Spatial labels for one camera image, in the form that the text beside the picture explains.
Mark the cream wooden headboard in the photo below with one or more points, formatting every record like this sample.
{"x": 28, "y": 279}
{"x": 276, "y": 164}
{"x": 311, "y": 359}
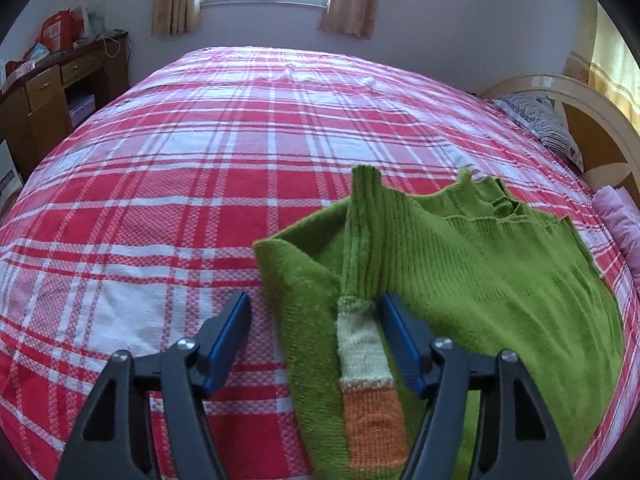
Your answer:
{"x": 607, "y": 140}

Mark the green knit sweater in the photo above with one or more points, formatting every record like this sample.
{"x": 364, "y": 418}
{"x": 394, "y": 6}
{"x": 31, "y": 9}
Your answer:
{"x": 477, "y": 264}

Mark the pink folded blanket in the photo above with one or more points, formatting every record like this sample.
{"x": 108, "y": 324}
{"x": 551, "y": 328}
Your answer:
{"x": 620, "y": 215}

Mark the striped pillow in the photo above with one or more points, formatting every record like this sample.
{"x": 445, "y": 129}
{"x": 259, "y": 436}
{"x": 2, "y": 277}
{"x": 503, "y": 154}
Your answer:
{"x": 535, "y": 112}

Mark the yellow curtain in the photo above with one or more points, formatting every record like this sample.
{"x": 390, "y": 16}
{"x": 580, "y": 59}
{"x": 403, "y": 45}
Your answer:
{"x": 602, "y": 60}

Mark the red gift bag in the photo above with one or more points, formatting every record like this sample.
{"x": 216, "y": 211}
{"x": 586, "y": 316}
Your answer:
{"x": 61, "y": 30}

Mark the wooden desk with drawers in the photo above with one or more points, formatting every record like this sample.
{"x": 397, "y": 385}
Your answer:
{"x": 35, "y": 111}

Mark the red plaid bed sheet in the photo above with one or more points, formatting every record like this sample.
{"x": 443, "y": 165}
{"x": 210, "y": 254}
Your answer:
{"x": 144, "y": 220}

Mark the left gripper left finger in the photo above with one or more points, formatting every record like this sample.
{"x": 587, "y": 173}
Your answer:
{"x": 112, "y": 437}

